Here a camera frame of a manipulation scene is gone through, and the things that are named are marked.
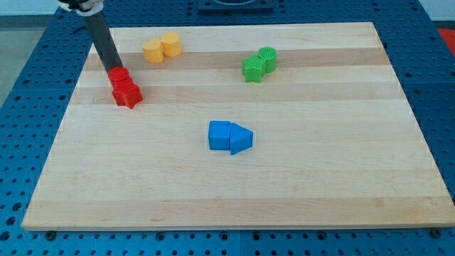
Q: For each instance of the wooden board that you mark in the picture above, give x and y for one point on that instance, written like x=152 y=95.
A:
x=335 y=145

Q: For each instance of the yellow heart block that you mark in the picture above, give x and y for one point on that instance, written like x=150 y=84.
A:
x=153 y=51

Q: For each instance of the green star block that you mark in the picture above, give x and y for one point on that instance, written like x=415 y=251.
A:
x=253 y=68

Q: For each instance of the red star block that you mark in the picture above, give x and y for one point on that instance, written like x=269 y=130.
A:
x=126 y=93

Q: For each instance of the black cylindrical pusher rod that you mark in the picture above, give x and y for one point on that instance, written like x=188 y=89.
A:
x=103 y=41

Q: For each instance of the yellow hexagon block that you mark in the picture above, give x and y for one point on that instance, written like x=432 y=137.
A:
x=171 y=44

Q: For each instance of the blue triangle block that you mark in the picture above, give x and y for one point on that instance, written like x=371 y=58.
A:
x=240 y=138

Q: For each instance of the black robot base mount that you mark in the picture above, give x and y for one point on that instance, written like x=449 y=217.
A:
x=209 y=6

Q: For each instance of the white rod collar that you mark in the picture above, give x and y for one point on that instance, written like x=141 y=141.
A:
x=82 y=7

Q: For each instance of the red cylinder block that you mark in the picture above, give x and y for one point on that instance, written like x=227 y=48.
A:
x=119 y=75

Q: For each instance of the green cylinder block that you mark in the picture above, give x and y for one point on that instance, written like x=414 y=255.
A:
x=269 y=55

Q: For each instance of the blue cube block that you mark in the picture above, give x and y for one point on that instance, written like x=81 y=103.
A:
x=219 y=135

